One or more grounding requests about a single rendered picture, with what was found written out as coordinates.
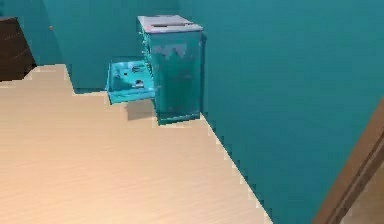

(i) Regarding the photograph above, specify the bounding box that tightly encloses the dark brown cupboard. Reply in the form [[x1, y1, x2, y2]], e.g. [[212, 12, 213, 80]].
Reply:
[[0, 16, 37, 82]]

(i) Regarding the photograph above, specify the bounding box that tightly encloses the teal chest of drawers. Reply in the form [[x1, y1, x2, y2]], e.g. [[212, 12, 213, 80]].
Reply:
[[105, 14, 207, 126]]

